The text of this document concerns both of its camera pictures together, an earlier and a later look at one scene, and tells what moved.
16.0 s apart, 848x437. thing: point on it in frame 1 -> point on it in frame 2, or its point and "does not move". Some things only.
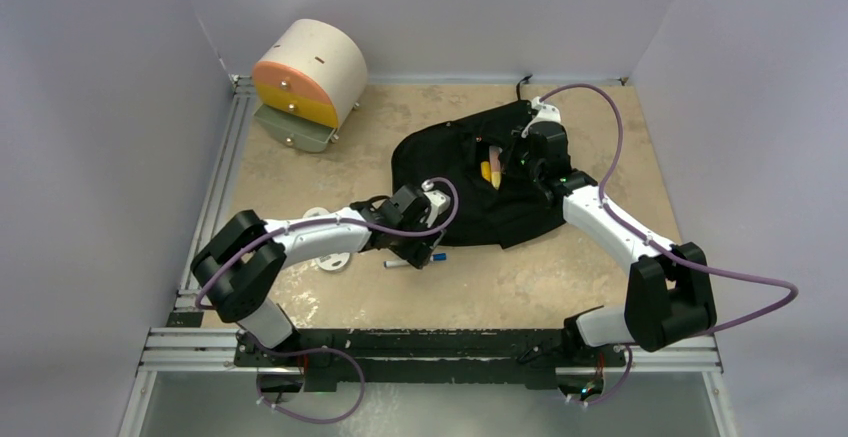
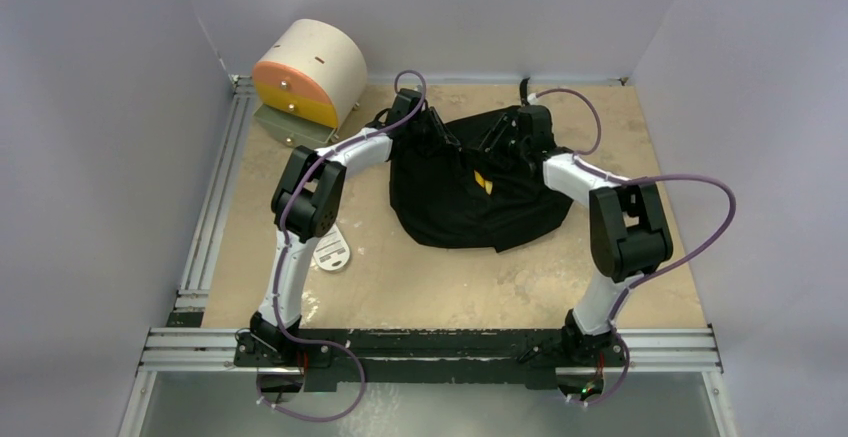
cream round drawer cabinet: x=307 y=80 does not move
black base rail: x=323 y=357 does not move
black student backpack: x=453 y=152 does not move
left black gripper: x=417 y=254 -> x=437 y=130
